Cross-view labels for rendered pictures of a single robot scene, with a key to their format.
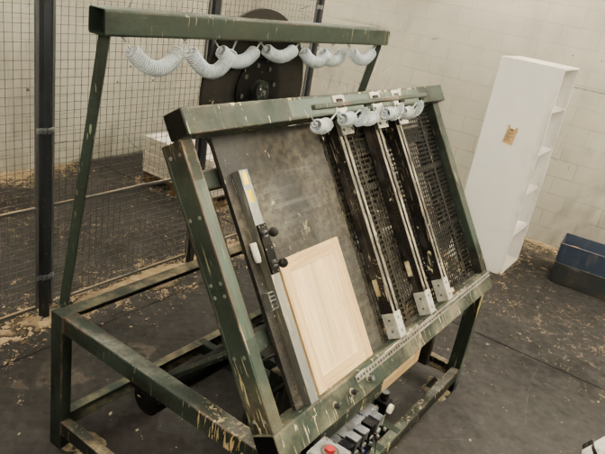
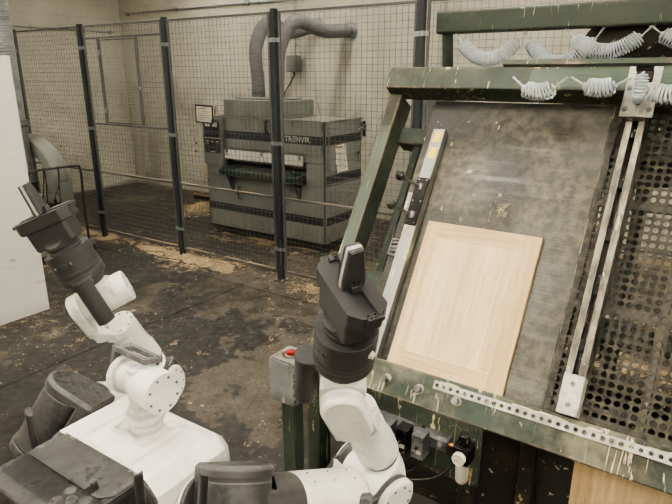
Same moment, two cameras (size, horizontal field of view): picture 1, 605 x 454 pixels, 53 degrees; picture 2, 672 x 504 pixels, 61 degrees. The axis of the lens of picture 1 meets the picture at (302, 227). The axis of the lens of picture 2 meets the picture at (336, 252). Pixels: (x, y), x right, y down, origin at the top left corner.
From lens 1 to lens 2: 2.90 m
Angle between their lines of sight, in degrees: 86
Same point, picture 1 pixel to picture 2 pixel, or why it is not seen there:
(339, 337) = (458, 336)
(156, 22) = (485, 17)
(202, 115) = (407, 74)
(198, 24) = (537, 14)
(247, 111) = (461, 75)
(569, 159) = not seen: outside the picture
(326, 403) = (378, 366)
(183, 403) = not seen: hidden behind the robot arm
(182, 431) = not seen: hidden behind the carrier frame
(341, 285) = (507, 290)
